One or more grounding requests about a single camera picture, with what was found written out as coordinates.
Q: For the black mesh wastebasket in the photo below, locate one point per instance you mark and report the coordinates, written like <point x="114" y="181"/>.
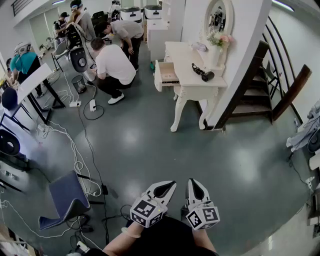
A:
<point x="79" y="84"/>

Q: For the white desk with black legs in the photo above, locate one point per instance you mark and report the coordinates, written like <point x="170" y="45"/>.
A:
<point x="35" y="80"/>

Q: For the grey covered equipment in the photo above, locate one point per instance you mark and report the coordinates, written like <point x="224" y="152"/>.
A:
<point x="303" y="135"/>

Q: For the black power adapter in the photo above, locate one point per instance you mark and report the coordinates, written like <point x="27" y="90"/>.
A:
<point x="104" y="189"/>

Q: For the long ceiling light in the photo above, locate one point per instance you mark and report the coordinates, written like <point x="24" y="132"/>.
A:
<point x="58" y="2"/>
<point x="282" y="5"/>

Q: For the pale tissue pack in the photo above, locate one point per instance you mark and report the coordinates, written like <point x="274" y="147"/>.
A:
<point x="199" y="46"/>

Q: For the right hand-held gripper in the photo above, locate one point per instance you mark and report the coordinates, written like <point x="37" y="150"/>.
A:
<point x="203" y="216"/>

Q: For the black hair dryer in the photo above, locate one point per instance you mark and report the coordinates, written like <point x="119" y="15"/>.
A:
<point x="207" y="76"/>

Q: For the black round device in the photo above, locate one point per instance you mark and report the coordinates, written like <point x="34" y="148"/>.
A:
<point x="8" y="145"/>

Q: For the white and black robot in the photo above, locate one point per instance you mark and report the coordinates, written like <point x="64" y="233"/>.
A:
<point x="78" y="56"/>

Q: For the white cabinet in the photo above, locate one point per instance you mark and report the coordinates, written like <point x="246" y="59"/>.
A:
<point x="157" y="35"/>

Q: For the black chair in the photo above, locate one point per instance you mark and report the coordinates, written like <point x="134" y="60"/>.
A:
<point x="9" y="98"/>

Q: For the white drawer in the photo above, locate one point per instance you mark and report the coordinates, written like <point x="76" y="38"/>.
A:
<point x="166" y="73"/>

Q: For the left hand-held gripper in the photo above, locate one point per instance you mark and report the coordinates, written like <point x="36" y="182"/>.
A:
<point x="146" y="212"/>

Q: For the white machine with black top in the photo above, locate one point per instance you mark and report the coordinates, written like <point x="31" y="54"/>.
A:
<point x="153" y="12"/>
<point x="130" y="13"/>

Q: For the teal small object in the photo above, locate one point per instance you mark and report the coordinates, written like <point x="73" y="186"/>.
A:
<point x="152" y="66"/>

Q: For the dark wooden staircase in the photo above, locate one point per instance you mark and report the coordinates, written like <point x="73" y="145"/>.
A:
<point x="252" y="100"/>

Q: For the white dressing table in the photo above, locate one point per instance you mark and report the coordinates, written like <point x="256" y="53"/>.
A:
<point x="185" y="65"/>

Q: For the white power strip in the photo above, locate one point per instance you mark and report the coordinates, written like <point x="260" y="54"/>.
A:
<point x="92" y="105"/>
<point x="310" y="182"/>
<point x="75" y="103"/>

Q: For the blue chair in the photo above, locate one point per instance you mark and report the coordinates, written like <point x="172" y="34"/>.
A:
<point x="66" y="197"/>

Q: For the brown wooden stair post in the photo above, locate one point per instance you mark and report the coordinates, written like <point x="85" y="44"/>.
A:
<point x="292" y="92"/>

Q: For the black stair railing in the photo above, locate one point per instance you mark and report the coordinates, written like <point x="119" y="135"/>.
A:
<point x="280" y="50"/>

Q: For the person's black clothing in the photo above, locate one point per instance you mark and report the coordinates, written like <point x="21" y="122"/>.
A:
<point x="165" y="237"/>

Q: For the person's right forearm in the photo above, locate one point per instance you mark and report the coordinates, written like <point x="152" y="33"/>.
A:
<point x="203" y="240"/>

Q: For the white oval mirror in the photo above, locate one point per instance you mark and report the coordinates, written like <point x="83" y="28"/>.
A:
<point x="218" y="15"/>

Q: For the white vase with flowers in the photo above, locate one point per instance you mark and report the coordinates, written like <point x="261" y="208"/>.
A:
<point x="215" y="53"/>

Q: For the person's left forearm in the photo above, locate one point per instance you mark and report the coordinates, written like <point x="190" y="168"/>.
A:
<point x="120" y="243"/>

